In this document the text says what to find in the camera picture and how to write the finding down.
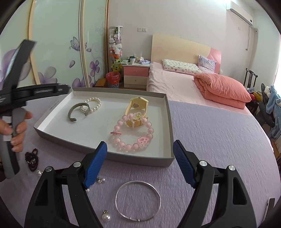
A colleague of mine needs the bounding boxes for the dark red bead bracelet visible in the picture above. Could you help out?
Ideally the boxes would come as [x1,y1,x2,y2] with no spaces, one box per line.
[24,148,40,172]

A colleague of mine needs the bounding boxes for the large pearl pendant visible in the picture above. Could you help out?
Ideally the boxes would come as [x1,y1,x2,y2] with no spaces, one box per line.
[102,210,112,222]

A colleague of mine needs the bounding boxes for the grey cuff bangle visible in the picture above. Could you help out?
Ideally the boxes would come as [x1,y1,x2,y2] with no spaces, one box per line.
[67,102,90,122]

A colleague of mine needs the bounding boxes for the white pearl bracelet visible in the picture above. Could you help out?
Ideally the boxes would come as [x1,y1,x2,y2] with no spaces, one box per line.
[79,97,103,116]

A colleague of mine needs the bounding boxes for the pink bead bracelet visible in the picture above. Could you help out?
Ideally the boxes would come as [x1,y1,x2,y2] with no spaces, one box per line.
[110,111,154,153]

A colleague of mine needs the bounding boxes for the yellow wrist watch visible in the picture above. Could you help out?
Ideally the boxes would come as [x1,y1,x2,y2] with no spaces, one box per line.
[125,96,149,128]

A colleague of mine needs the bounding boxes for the person's left hand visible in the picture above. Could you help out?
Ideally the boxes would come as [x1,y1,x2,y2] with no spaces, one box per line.
[0,110,33,153]

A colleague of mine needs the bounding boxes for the thin silver bangle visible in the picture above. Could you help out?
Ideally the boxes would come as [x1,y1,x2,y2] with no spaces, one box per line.
[114,180,162,223]

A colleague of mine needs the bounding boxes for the floral sliding wardrobe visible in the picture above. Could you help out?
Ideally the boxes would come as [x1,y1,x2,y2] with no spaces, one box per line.
[1,1,108,87]

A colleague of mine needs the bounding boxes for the small wooden stool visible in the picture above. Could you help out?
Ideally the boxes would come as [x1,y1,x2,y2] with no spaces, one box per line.
[95,78,108,88]

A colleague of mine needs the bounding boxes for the red waste bin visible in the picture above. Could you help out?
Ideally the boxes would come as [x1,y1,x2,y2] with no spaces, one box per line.
[106,72,120,88]

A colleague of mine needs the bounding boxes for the blue plush clothing pile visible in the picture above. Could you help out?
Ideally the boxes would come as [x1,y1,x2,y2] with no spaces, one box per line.
[260,84,280,140]

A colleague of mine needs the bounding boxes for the clear tube of plush toys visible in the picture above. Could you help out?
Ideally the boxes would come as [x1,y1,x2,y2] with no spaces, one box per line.
[108,26,123,72]

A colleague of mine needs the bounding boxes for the grey cardboard tray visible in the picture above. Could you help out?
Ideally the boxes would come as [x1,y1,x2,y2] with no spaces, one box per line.
[34,87,174,167]

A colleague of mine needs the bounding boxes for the folded coral duvet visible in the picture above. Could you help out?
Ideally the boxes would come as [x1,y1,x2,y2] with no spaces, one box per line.
[193,73,251,109]

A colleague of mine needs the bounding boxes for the pink white nightstand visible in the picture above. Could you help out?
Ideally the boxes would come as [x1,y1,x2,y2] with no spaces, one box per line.
[123,64,150,90]

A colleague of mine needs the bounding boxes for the white mug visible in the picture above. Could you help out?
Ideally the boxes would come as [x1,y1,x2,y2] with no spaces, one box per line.
[129,56,136,65]

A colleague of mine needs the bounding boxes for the dark wooden chair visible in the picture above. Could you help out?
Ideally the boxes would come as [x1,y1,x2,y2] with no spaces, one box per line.
[243,68,258,88]

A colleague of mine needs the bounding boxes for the bed with pink sheet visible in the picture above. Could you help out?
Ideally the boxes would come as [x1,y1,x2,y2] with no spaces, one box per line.
[146,62,251,115]

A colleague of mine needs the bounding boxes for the purple patterned pillow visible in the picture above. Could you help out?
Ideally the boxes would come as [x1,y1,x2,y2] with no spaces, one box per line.
[197,55,217,73]

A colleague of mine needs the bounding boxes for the floral white pillow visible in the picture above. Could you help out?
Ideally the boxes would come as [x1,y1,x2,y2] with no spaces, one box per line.
[162,59,202,75]

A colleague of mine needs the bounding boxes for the beige pink headboard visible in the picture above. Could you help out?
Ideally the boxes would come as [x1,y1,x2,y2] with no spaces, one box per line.
[151,33,221,73]

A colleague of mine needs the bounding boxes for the white air conditioner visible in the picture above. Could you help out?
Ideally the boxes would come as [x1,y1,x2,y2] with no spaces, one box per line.
[226,1,253,26]

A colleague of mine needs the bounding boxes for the pearl chain earrings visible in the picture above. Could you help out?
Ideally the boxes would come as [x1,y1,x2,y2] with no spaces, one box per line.
[86,176,105,193]

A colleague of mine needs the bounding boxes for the white wall socket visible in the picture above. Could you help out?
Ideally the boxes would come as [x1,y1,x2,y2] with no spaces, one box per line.
[137,28,147,32]

